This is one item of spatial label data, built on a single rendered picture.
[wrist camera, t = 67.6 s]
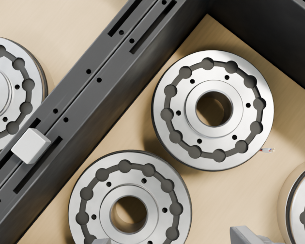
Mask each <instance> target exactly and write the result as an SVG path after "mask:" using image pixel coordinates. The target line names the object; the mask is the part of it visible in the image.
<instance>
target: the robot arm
mask: <svg viewBox="0 0 305 244"><path fill-rule="evenodd" d="M229 233H230V242H231V244H285V243H274V242H273V241H271V240H270V239H269V238H268V237H265V236H262V235H256V234H255V233H254V232H253V231H251V230H250V229H249V228H248V227H247V226H234V227H230V229H229ZM92 244H112V243H111V239H110V238H103V239H95V240H94V241H93V242H92Z"/></svg>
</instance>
